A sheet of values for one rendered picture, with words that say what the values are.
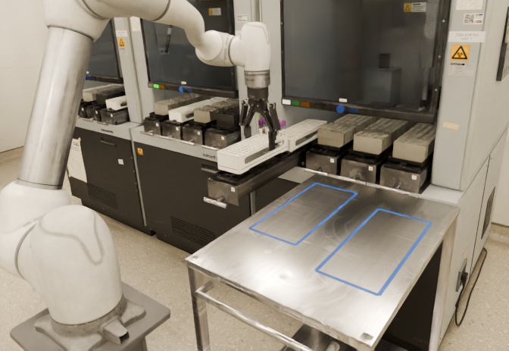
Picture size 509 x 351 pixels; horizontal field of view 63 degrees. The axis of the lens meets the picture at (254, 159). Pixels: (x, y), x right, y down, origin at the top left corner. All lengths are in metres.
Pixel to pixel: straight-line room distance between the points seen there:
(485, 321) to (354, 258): 1.31
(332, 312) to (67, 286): 0.52
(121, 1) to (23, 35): 3.83
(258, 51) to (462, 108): 0.67
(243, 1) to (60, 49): 0.93
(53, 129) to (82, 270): 0.34
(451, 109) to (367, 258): 0.68
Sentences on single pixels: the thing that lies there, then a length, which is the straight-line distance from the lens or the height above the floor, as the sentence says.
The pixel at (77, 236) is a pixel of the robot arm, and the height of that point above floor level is 0.95.
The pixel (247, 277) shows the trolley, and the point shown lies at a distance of 0.91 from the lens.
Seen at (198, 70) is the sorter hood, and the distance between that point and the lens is 2.02.
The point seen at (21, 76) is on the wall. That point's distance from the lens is 4.79.
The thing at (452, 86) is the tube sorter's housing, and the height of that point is 1.09.
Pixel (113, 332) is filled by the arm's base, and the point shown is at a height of 0.73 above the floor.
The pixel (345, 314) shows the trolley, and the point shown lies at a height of 0.82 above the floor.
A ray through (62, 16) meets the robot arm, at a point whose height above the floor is 1.35.
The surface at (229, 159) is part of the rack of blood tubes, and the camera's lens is 1.38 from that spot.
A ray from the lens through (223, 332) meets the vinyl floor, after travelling 2.00.
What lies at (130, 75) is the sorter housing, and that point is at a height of 1.02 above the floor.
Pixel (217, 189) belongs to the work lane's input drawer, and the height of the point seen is 0.77.
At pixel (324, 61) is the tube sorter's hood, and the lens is 1.61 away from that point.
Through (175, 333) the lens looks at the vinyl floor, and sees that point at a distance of 2.03.
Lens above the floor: 1.36
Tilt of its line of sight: 21 degrees down
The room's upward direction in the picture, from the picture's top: 3 degrees counter-clockwise
